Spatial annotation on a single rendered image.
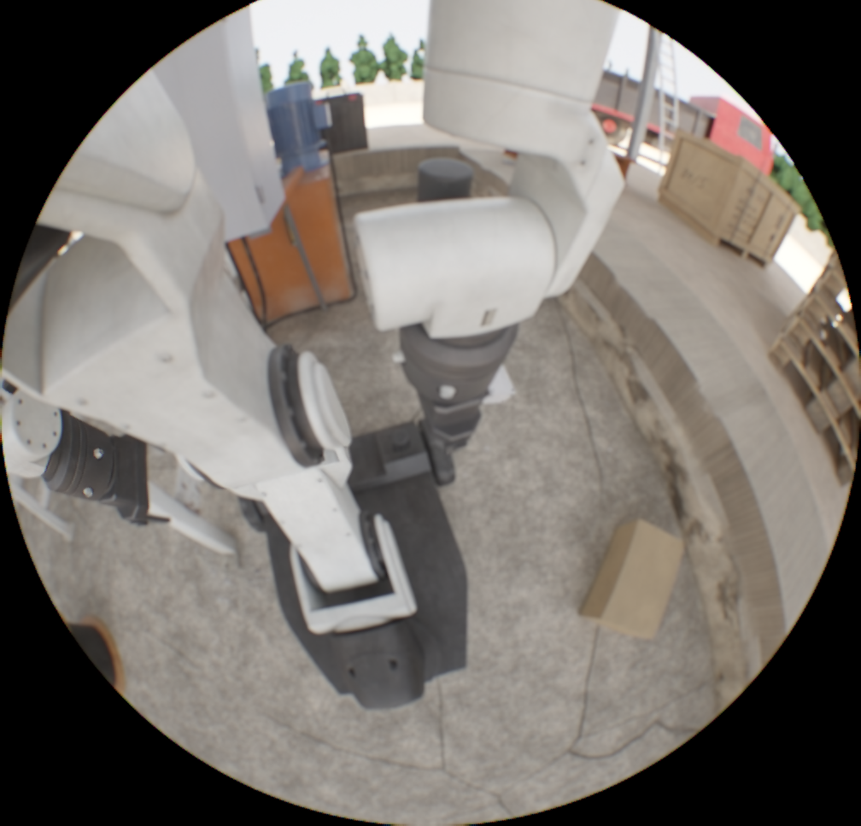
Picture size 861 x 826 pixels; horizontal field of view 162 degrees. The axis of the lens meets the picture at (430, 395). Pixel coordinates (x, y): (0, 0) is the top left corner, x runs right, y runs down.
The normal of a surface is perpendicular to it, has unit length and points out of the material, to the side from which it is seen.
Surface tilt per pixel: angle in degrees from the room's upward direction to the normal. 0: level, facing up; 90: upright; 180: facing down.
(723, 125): 86
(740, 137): 86
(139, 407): 100
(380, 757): 0
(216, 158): 90
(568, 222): 90
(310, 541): 60
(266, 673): 0
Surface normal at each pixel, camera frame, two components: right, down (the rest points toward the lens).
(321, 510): 0.27, 0.40
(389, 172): 0.20, 0.81
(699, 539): -0.98, 0.08
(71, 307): 0.18, 0.00
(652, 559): 0.00, -0.56
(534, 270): 0.31, 0.68
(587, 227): 0.31, 0.88
